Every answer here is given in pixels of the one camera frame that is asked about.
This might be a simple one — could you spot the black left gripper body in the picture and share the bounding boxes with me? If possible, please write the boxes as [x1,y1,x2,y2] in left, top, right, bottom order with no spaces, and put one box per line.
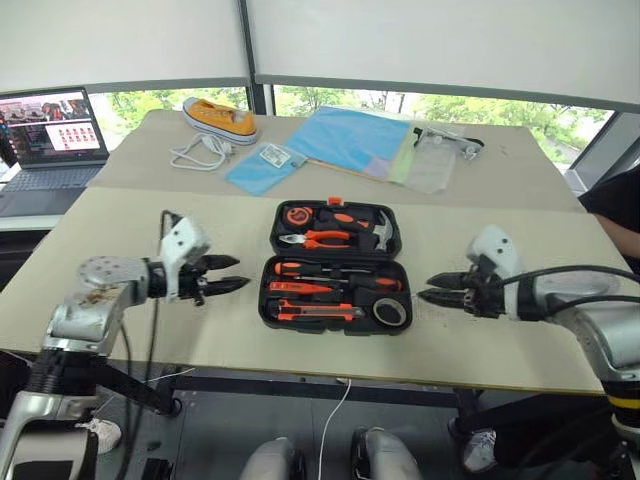
[178,253,212,308]

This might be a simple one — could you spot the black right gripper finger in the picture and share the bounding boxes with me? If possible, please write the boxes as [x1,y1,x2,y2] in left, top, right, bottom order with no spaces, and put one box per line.
[416,288,468,308]
[426,271,474,290]

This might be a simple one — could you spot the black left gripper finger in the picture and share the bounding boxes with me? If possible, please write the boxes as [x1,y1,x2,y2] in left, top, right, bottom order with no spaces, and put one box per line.
[205,253,242,272]
[205,275,252,298]

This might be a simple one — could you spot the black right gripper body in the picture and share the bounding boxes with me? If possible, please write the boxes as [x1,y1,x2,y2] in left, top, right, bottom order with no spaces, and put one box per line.
[462,255,508,320]

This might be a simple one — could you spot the black tape roll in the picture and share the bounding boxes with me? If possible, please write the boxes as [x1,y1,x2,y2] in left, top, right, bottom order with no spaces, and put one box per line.
[372,296,408,328]

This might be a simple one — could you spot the black orange Phillips screwdriver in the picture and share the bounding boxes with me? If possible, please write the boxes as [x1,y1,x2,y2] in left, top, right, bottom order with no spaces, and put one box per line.
[299,273,403,294]

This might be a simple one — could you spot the black tool case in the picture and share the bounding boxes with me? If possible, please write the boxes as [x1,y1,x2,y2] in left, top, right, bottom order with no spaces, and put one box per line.
[257,197,414,337]

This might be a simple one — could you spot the slim orange black screwdriver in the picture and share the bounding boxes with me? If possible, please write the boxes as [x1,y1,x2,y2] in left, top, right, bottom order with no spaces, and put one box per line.
[272,260,374,277]

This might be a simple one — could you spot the orange test pen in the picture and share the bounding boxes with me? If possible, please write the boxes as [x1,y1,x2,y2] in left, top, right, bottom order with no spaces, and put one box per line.
[269,280,335,295]

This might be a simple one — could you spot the silver claw hammer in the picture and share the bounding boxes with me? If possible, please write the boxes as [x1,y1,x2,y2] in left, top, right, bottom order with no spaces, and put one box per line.
[358,209,397,254]

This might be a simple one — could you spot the orange utility knife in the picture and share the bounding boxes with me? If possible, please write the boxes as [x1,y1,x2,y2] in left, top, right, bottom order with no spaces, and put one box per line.
[276,298,365,322]

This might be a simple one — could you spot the small blue cloth packet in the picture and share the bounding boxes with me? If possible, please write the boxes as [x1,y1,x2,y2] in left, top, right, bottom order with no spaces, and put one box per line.
[224,141,309,197]

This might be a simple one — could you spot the clear plastic bag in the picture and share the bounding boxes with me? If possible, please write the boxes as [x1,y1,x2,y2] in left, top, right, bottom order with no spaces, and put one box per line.
[405,133,459,195]

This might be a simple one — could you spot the yellow canvas shoe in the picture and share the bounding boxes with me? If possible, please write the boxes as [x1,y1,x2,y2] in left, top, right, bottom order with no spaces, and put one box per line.
[181,96,259,147]

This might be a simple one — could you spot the clear packet with metal clip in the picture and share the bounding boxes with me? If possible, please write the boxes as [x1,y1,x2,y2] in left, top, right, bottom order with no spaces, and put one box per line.
[413,126,486,162]

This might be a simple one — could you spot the white sneaker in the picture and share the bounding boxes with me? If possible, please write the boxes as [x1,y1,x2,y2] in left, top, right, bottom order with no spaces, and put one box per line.
[74,418,123,455]
[461,428,499,474]

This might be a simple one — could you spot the person in black shirt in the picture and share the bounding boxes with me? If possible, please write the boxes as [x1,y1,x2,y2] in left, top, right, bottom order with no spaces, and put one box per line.
[577,166,640,232]

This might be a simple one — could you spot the silver rounded robot leg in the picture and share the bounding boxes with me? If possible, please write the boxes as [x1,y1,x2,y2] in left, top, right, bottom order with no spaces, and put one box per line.
[349,426,422,480]
[239,436,307,480]

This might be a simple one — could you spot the small black floor box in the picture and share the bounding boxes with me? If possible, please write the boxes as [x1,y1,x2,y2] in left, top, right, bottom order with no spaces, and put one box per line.
[143,457,175,480]

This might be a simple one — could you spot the grey open laptop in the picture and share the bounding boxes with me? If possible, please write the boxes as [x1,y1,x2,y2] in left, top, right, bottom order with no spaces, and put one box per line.
[0,88,112,194]

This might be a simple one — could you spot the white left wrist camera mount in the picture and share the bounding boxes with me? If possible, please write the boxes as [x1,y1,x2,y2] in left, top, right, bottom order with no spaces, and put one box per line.
[158,216,212,305]

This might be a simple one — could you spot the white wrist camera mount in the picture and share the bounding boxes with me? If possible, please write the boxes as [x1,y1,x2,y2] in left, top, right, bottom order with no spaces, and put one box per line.
[158,216,212,305]
[466,224,525,321]

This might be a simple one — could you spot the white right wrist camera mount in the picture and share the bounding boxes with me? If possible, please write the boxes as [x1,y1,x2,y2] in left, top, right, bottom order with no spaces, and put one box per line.
[466,224,525,321]

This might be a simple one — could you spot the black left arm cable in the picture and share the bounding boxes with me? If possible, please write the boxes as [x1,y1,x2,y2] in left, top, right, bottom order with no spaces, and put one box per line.
[117,209,184,480]

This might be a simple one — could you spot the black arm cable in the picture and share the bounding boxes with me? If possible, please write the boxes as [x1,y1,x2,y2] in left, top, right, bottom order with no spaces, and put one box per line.
[499,264,640,292]
[117,209,184,480]

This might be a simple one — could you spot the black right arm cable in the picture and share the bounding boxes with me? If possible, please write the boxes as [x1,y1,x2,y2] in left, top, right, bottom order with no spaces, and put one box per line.
[499,264,640,292]

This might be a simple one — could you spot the orange handled pliers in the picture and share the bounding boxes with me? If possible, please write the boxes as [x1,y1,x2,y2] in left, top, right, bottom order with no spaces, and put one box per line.
[278,228,354,250]

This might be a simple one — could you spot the white cord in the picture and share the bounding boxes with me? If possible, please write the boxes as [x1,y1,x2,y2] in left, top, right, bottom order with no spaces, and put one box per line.
[169,131,234,174]

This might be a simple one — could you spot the orange black handled wrench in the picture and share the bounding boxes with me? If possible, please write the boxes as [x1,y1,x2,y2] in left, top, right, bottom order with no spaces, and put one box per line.
[318,209,374,232]

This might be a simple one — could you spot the black metal table frame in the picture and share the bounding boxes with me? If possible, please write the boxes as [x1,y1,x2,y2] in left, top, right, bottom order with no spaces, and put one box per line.
[97,357,484,439]

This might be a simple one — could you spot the thin white hanging cable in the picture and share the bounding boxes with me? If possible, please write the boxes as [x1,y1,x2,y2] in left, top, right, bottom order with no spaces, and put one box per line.
[317,377,353,480]

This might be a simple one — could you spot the dark window frame post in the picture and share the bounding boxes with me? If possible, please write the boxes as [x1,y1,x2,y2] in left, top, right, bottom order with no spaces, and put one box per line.
[236,0,277,117]

